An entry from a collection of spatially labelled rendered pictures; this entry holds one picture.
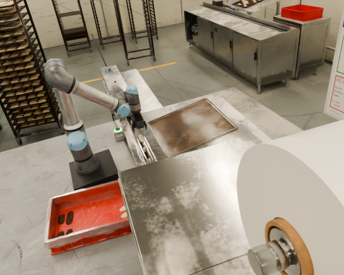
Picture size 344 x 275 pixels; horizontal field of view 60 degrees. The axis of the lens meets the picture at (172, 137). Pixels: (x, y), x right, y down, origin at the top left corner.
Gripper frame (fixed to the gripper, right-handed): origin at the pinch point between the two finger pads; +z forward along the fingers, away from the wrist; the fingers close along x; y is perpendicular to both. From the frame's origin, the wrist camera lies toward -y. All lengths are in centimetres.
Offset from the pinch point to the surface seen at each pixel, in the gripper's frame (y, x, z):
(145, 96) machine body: 88, -23, 12
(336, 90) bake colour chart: -80, -76, -46
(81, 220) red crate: -49, 46, 12
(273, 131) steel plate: -20, -91, 12
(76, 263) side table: -75, 51, 12
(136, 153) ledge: -7.2, 6.4, 7.6
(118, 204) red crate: -45, 26, 12
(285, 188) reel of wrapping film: -153, 5, -82
